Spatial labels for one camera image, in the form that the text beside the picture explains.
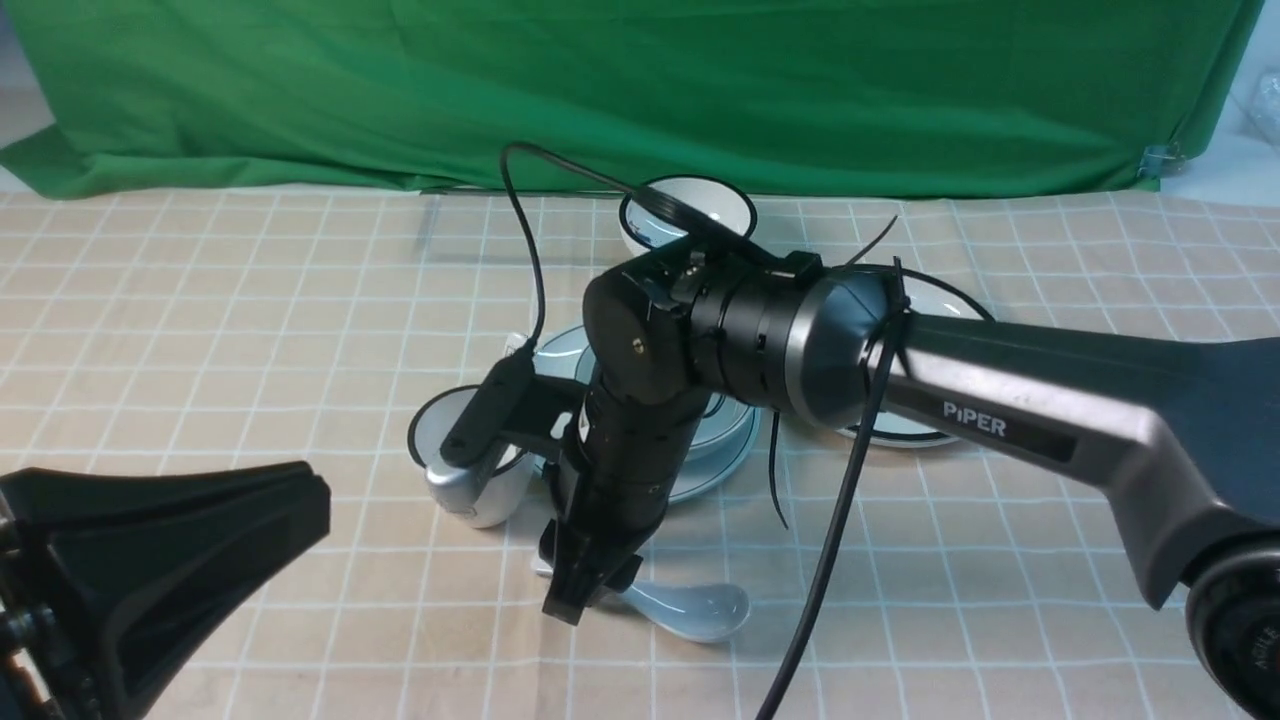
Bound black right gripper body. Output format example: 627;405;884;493
556;375;710;544

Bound plain white spoon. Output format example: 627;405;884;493
589;577;753;644

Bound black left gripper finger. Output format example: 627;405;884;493
1;461;332;719

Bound white black-rimmed picture plate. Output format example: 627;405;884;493
870;268;995;450

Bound beige checked tablecloth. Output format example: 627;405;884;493
1;193;1240;719

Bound metal clip on backdrop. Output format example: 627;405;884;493
1135;143;1188;181

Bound white patterned spoon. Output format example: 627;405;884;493
499;333;538;365

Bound white black-rimmed bowl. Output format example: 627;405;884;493
617;176;759;256

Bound black cable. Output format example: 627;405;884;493
497;141;911;720

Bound pale blue plate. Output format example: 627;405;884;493
534;325;762;505

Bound green backdrop cloth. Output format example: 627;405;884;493
3;1;1262;200

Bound white black-rimmed cup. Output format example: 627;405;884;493
407;386;534;529

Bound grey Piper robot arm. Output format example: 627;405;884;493
3;237;1279;719

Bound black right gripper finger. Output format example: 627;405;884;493
541;539;643;626

